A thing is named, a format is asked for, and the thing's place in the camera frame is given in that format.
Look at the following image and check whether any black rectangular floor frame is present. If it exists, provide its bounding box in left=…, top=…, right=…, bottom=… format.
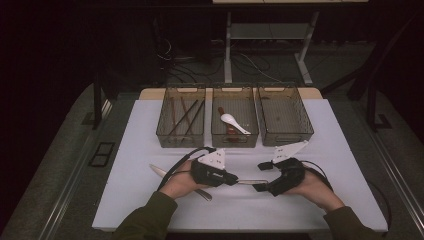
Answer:
left=87, top=141, right=117, bottom=168

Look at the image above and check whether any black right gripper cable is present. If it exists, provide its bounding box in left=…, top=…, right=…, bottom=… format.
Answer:
left=301, top=159, right=334, bottom=192

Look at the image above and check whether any tangle of dark floor cables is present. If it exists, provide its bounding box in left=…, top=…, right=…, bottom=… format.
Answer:
left=154, top=36, right=284, bottom=85

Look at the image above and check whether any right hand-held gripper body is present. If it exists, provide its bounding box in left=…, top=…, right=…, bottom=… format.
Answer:
left=265, top=139, right=310, bottom=198

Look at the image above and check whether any black cable loop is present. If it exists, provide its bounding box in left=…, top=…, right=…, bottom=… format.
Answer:
left=366, top=179, right=392, bottom=234

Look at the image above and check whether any person's right hand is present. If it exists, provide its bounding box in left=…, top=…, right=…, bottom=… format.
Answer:
left=285, top=169, right=346, bottom=213

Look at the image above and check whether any white ceramic spoon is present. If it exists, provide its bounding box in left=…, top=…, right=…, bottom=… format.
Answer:
left=220, top=113, right=252, bottom=136

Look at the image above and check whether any steel fork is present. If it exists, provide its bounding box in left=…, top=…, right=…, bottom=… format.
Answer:
left=237, top=179, right=269, bottom=186

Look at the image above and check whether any white table cover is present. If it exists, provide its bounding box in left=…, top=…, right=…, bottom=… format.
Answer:
left=91, top=98, right=389, bottom=233

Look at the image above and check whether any white metal desk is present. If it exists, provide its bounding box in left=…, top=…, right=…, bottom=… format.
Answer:
left=211, top=0, right=370, bottom=87

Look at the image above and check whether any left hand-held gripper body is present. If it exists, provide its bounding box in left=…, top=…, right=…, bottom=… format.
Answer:
left=190, top=148, right=231, bottom=188

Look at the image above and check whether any metal floor rail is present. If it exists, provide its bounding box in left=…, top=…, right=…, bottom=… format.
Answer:
left=41, top=131, right=101, bottom=240
left=353, top=101, right=424, bottom=234

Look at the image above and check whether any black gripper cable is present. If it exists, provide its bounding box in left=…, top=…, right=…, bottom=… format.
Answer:
left=156, top=145, right=218, bottom=192
left=301, top=159, right=334, bottom=192

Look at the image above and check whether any black metal stand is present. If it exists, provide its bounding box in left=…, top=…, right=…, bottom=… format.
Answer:
left=92, top=69, right=116, bottom=131
left=346, top=13, right=394, bottom=133

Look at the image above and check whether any person's left hand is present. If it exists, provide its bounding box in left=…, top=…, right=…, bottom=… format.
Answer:
left=159, top=161, right=213, bottom=200

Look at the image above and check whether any transparent grey plastic bin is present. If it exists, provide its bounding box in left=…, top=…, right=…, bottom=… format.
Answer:
left=155, top=83, right=207, bottom=149
left=211, top=83, right=260, bottom=149
left=254, top=82, right=315, bottom=148

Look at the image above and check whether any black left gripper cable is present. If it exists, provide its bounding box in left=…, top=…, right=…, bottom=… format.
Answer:
left=156, top=145, right=218, bottom=192

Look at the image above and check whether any steel table knife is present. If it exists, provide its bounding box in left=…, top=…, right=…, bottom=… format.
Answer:
left=148, top=163, right=213, bottom=202

